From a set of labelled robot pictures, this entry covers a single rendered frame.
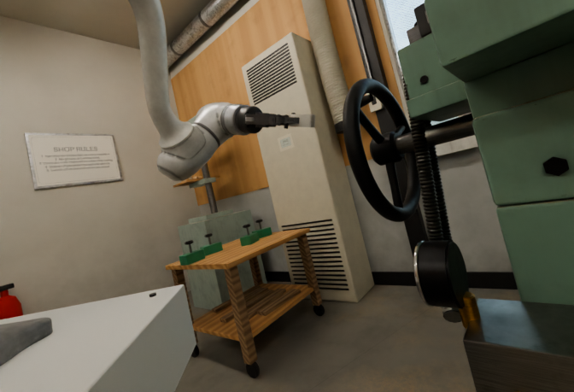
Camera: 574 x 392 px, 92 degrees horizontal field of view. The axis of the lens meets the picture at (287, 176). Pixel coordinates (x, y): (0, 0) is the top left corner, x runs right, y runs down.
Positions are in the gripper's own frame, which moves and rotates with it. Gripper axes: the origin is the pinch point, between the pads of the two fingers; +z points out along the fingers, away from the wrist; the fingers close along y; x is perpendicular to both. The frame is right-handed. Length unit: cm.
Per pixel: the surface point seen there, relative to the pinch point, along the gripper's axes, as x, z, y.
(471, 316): 18, 40, -24
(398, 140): 3.3, 22.8, 0.9
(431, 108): -2.1, 29.6, -5.6
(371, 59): -41, -42, 119
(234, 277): 70, -51, 19
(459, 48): -5.1, 36.7, -26.5
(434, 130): 1.2, 28.8, 0.8
